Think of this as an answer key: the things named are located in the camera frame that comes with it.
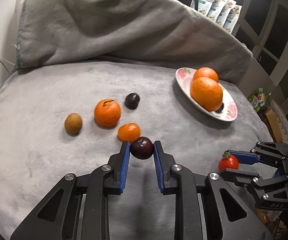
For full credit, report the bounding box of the green drink bottle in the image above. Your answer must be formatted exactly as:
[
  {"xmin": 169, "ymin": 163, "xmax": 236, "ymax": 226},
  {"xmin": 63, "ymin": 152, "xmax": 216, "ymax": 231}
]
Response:
[{"xmin": 248, "ymin": 88, "xmax": 267, "ymax": 113}]

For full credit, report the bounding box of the large orange with stem mark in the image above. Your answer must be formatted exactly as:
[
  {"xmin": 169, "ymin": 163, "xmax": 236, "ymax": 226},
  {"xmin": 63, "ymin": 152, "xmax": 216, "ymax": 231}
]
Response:
[{"xmin": 190, "ymin": 77, "xmax": 223, "ymax": 112}]

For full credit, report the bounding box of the grey blanket on backrest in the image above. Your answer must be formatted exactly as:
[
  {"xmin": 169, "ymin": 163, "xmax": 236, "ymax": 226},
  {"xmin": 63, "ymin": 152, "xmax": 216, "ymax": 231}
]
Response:
[{"xmin": 16, "ymin": 0, "xmax": 253, "ymax": 84}]

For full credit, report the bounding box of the medium tangerine with stem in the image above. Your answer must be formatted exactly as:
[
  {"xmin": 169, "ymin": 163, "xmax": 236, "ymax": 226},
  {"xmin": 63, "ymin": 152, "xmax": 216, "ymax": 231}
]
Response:
[{"xmin": 94, "ymin": 99, "xmax": 121, "ymax": 127}]

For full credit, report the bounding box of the small orange kumquat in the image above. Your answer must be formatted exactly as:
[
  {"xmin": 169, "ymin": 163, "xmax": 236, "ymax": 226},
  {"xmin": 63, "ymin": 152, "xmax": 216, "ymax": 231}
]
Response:
[{"xmin": 117, "ymin": 123, "xmax": 141, "ymax": 142}]

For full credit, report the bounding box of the dark red plum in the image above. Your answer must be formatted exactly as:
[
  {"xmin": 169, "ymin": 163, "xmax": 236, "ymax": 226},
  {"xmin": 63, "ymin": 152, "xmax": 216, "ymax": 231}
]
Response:
[{"xmin": 130, "ymin": 137, "xmax": 154, "ymax": 160}]

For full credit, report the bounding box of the red tomato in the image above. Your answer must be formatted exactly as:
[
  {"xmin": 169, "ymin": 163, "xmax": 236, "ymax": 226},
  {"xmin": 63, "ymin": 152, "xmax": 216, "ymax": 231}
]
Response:
[{"xmin": 218, "ymin": 151, "xmax": 239, "ymax": 172}]

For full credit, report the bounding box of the small brown longan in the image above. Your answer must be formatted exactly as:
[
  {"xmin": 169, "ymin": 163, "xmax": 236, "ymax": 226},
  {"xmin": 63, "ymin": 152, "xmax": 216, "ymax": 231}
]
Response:
[{"xmin": 64, "ymin": 113, "xmax": 83, "ymax": 134}]

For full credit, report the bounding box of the floral white plate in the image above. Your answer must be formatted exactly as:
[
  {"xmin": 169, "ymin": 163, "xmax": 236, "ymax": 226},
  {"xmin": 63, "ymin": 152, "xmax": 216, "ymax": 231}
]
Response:
[{"xmin": 175, "ymin": 67, "xmax": 238, "ymax": 122}]

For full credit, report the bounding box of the large smooth orange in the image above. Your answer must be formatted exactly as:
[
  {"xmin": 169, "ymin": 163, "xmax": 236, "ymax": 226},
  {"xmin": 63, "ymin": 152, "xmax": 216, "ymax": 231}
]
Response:
[{"xmin": 192, "ymin": 67, "xmax": 219, "ymax": 82}]

